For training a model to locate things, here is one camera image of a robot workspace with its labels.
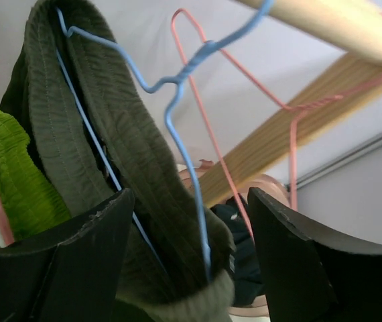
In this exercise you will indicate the lime green shorts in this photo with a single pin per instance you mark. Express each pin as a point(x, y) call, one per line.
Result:
point(31, 203)

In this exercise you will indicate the blue wire hanger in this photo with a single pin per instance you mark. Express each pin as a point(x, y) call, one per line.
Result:
point(208, 48)

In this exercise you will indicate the wooden clothes rack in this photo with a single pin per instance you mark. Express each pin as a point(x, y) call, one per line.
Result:
point(345, 87)

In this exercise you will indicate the olive green shorts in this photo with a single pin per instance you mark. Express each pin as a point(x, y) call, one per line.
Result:
point(54, 80)

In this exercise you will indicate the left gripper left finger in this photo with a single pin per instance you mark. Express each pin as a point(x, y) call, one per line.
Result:
point(71, 271)

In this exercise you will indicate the navy blue shorts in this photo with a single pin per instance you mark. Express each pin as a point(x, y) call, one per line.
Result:
point(246, 275)

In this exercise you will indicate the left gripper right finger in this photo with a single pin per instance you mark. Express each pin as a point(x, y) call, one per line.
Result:
point(313, 272)

